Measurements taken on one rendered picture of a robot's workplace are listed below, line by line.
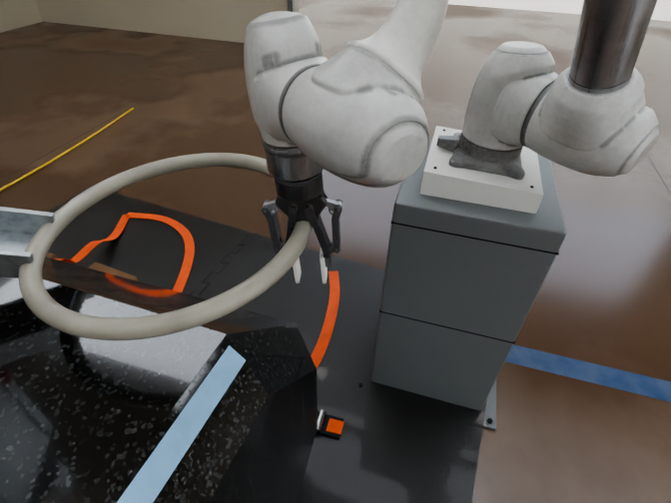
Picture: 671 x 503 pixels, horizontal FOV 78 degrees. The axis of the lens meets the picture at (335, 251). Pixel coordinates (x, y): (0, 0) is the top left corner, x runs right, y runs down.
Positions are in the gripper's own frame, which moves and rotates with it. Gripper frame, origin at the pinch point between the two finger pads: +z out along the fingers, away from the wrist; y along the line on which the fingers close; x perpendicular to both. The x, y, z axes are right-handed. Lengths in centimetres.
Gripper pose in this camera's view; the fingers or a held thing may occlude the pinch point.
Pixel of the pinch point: (310, 265)
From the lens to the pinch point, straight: 77.2
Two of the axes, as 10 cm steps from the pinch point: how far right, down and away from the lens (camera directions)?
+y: -10.0, 0.0, 0.9
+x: -0.7, 6.6, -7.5
